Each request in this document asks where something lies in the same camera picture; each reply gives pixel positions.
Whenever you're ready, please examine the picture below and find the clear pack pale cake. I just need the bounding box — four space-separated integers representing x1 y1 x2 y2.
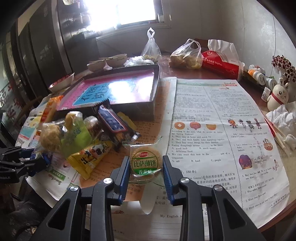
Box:
34 120 65 153

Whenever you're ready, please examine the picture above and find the yellow cow candy pack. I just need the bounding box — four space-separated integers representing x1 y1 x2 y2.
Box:
67 140 113 180

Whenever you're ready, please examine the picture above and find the green pastry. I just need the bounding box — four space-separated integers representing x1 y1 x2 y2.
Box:
61 111 92 158

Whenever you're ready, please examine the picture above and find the orange rice cracker pack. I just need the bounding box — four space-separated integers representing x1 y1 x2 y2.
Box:
40 95 63 123

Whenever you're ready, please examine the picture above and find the clear pack brown cake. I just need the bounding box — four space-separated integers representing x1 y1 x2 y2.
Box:
83 116 103 139

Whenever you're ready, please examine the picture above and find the round pizza cracker pack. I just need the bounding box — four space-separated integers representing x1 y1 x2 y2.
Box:
123 137 163 184

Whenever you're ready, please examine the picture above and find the blue cookie pack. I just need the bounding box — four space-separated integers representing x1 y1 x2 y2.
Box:
97 104 141 151

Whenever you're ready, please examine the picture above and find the plastic bag with snacks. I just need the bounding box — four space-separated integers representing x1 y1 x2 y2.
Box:
169 39 204 70

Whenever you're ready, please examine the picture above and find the colourful student newspaper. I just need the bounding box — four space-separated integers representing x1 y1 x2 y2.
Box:
24 77 177 214

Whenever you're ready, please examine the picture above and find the white exam newspaper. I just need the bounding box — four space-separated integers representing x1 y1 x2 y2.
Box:
85 77 290 241

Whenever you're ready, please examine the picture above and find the red flowered bowl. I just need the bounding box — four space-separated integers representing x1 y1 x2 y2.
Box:
48 73 75 93

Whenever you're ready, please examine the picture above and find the crumpled white tissue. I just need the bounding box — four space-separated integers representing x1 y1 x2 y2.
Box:
266 101 295 151

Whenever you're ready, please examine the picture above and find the left white bowl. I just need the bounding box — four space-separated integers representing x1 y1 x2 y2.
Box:
87 59 106 72

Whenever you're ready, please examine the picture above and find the white bowl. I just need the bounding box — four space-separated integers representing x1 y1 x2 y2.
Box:
106 54 127 68
87 59 106 72

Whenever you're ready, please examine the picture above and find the dark cabinet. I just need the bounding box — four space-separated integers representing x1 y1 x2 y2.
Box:
0 0 100 130

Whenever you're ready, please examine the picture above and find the white rabbit figurine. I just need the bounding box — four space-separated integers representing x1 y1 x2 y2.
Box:
261 84 288 111

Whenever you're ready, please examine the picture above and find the dark cardboard box tray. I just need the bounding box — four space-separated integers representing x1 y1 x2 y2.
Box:
53 64 160 121

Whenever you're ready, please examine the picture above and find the pink and blue book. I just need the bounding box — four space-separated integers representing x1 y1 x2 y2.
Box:
58 68 159 110

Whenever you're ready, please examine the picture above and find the right white bowl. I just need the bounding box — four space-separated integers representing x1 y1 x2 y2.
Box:
106 54 127 68

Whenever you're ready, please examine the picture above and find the row of small bottles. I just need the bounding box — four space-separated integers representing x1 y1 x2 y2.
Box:
243 65 277 90

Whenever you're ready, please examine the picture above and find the crumpled white plastic bag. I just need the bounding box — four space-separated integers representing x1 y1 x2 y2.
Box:
124 56 154 67

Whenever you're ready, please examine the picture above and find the red flower ornament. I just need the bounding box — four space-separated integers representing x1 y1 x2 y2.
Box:
271 55 295 86

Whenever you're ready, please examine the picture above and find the red tissue pack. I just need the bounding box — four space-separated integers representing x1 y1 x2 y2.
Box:
202 39 243 80

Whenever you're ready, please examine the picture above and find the tied clear plastic bag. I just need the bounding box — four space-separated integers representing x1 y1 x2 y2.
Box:
141 28 162 63

